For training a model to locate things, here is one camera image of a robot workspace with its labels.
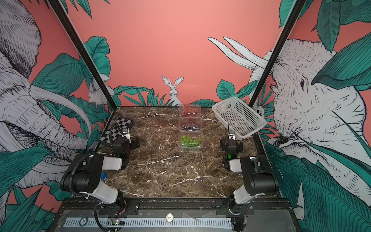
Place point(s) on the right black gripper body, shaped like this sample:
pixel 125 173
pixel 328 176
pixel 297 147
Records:
pixel 225 142

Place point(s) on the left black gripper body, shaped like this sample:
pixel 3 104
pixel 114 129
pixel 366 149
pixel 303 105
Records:
pixel 131 146

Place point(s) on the white plastic perforated basket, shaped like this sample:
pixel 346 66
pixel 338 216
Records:
pixel 238 117

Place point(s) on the green grape bunch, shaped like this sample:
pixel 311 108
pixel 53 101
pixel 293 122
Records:
pixel 189 141

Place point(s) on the red grape bunch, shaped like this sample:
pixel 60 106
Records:
pixel 189 111

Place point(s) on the clear plastic clamshell container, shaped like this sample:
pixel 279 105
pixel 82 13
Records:
pixel 193 105

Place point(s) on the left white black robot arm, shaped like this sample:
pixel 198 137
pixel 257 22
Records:
pixel 83 176

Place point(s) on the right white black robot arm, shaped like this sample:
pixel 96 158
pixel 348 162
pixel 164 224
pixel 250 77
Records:
pixel 257 174

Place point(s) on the black white checkerboard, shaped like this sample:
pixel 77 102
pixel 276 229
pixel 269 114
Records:
pixel 111 134

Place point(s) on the small blue cube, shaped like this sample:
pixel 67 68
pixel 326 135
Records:
pixel 103 176

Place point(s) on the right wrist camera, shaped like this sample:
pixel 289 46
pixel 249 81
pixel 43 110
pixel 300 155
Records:
pixel 232 135

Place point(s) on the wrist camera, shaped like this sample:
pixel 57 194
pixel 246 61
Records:
pixel 125 133
pixel 232 135

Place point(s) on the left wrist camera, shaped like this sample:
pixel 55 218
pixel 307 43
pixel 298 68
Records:
pixel 125 133

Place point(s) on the black front mounting rail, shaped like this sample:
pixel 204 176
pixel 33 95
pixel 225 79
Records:
pixel 135 206

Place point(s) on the white slotted cable duct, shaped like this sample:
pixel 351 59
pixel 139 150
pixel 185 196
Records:
pixel 135 222

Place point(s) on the left black frame post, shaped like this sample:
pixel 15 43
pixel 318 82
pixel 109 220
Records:
pixel 80 47

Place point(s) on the black frame post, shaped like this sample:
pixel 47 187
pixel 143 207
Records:
pixel 80 47
pixel 290 22

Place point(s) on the right black frame post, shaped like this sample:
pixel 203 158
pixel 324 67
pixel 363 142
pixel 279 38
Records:
pixel 290 22

